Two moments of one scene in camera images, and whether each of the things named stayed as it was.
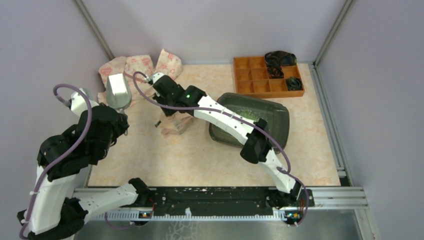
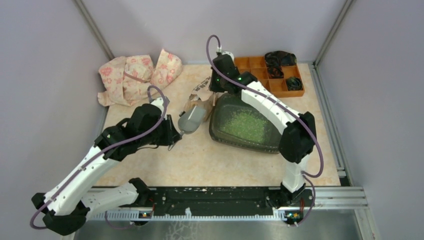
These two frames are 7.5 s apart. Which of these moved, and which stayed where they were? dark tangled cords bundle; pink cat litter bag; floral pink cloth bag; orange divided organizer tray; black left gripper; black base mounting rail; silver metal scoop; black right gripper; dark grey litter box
Moved: pink cat litter bag; black left gripper; silver metal scoop; black right gripper
Stayed: dark grey litter box; floral pink cloth bag; orange divided organizer tray; black base mounting rail; dark tangled cords bundle
